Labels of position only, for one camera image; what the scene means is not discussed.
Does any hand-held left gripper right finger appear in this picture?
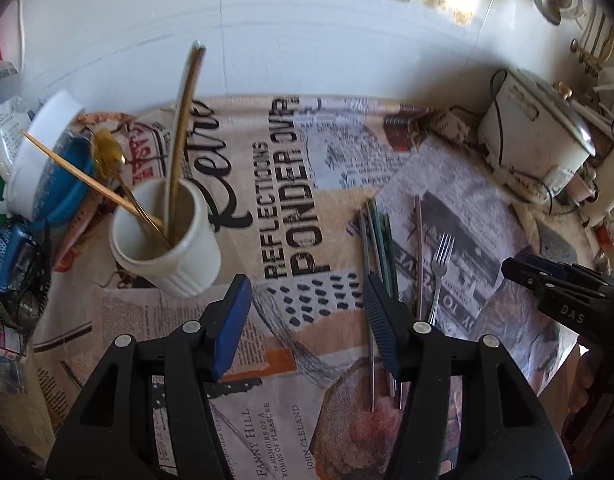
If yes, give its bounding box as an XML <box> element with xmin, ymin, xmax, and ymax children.
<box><xmin>363</xmin><ymin>272</ymin><xmax>573</xmax><ymax>480</ymax></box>

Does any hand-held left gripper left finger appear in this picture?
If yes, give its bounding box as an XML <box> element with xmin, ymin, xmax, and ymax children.
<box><xmin>47</xmin><ymin>274</ymin><xmax>253</xmax><ymax>480</ymax></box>

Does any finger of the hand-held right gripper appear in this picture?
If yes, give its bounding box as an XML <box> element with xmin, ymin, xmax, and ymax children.
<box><xmin>502</xmin><ymin>258</ymin><xmax>559</xmax><ymax>306</ymax></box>
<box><xmin>520</xmin><ymin>254</ymin><xmax>605</xmax><ymax>287</ymax></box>

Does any white ribbed cup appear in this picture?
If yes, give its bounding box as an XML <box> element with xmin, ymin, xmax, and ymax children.
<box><xmin>108</xmin><ymin>177</ymin><xmax>223</xmax><ymax>300</ymax></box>

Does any silver fork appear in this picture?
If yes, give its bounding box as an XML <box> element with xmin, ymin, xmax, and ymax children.
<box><xmin>426</xmin><ymin>234</ymin><xmax>456</xmax><ymax>327</ymax></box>

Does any gold spoon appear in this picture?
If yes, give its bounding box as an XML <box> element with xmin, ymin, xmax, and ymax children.
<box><xmin>91</xmin><ymin>129</ymin><xmax>174</xmax><ymax>248</ymax></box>

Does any wooden chopstick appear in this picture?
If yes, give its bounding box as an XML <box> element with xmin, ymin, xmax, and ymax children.
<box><xmin>21</xmin><ymin>130</ymin><xmax>174</xmax><ymax>250</ymax></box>

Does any person's right hand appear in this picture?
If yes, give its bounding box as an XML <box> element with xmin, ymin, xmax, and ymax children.
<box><xmin>570</xmin><ymin>346</ymin><xmax>606</xmax><ymax>417</ymax></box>

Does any pink cup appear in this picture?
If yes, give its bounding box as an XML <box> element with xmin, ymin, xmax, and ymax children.
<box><xmin>562</xmin><ymin>177</ymin><xmax>596</xmax><ymax>202</ymax></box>

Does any white rice cooker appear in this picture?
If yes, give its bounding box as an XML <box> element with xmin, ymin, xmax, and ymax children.
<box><xmin>477</xmin><ymin>67</ymin><xmax>597</xmax><ymax>197</ymax></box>

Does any white plug adapter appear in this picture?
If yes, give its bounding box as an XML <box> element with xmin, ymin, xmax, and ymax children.
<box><xmin>427</xmin><ymin>107</ymin><xmax>471</xmax><ymax>142</ymax></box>

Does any newspaper print tablecloth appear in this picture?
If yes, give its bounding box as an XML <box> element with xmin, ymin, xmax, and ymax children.
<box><xmin>32</xmin><ymin>92</ymin><xmax>583</xmax><ymax>480</ymax></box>

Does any white bowl with blue plate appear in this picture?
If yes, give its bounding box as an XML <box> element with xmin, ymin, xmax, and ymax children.
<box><xmin>6</xmin><ymin>91</ymin><xmax>86</xmax><ymax>222</ymax></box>

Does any white printed food bag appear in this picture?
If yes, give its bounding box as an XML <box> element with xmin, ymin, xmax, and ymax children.
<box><xmin>0</xmin><ymin>102</ymin><xmax>32</xmax><ymax>171</ymax></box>

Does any blue and clear bag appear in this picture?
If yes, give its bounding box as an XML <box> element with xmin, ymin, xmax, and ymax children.
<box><xmin>0</xmin><ymin>57</ymin><xmax>24</xmax><ymax>97</ymax></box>

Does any black cooker cable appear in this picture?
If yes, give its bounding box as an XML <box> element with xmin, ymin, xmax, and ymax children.
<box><xmin>487</xmin><ymin>67</ymin><xmax>555</xmax><ymax>213</ymax></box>

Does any brass wall faucet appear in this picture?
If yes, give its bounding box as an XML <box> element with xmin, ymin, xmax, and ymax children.
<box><xmin>570</xmin><ymin>35</ymin><xmax>614</xmax><ymax>79</ymax></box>

